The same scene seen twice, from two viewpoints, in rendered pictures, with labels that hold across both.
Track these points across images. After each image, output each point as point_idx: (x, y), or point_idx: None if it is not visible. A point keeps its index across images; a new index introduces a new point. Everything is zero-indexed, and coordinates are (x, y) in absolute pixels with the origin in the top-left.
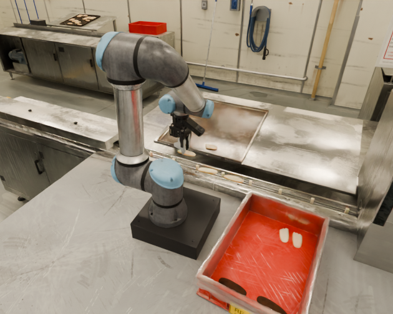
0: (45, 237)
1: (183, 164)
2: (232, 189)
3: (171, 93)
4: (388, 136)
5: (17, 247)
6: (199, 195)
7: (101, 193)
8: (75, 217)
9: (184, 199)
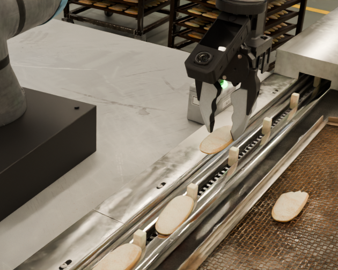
0: (34, 51)
1: (240, 191)
2: (48, 245)
3: None
4: None
5: (25, 38)
6: (13, 150)
7: (131, 85)
8: (68, 67)
9: (11, 129)
